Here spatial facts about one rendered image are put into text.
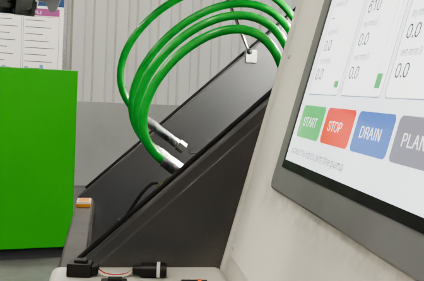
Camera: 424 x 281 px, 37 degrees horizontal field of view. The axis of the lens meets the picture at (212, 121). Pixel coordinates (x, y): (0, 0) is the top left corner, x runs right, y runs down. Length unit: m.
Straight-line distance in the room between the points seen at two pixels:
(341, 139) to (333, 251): 0.10
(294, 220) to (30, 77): 3.83
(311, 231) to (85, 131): 7.06
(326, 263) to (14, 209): 3.99
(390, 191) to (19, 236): 4.12
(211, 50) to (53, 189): 3.86
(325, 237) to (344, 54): 0.18
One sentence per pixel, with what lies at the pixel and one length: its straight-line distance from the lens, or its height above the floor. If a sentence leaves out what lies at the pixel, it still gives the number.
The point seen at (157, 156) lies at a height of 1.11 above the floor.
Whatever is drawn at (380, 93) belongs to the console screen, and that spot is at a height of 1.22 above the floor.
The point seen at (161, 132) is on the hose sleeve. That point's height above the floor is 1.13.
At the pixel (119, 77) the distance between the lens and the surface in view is 1.17.
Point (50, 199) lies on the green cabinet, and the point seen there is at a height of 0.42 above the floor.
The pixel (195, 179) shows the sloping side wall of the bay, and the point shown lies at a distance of 0.84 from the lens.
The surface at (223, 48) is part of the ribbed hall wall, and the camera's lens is 7.80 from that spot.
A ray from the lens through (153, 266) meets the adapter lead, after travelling 0.80.
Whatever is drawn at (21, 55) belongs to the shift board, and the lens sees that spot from 7.56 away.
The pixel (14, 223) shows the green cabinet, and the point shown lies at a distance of 4.47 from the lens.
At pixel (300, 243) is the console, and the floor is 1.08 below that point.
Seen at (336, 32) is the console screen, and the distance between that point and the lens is 0.65.
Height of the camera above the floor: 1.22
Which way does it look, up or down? 3 degrees down
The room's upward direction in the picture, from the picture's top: 3 degrees clockwise
